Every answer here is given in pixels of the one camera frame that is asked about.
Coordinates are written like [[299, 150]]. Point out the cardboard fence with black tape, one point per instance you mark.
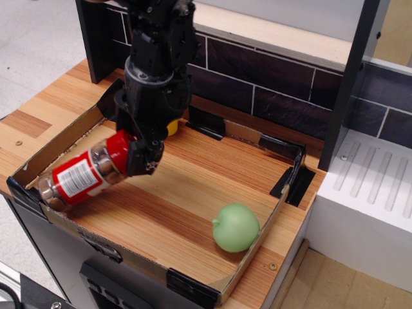
[[151, 237]]

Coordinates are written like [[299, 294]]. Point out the yellow toy bell pepper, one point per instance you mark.
[[173, 125]]

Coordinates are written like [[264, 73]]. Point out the black shelf upright post left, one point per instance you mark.
[[106, 37]]

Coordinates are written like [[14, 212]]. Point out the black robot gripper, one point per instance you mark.
[[145, 106]]

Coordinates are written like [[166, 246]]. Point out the black shelf upright post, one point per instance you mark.
[[106, 37], [342, 110]]

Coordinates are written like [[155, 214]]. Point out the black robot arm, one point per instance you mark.
[[163, 35]]

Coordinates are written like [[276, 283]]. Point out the light wooden shelf board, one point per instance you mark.
[[268, 36]]

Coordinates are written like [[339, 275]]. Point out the green toy apple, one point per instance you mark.
[[235, 228]]

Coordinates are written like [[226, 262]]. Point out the red-lidded spice bottle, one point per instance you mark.
[[86, 175]]

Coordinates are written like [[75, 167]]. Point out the black shelf upright post right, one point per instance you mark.
[[342, 110]]

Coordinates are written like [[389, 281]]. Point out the white toy sink drainboard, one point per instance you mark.
[[361, 216]]

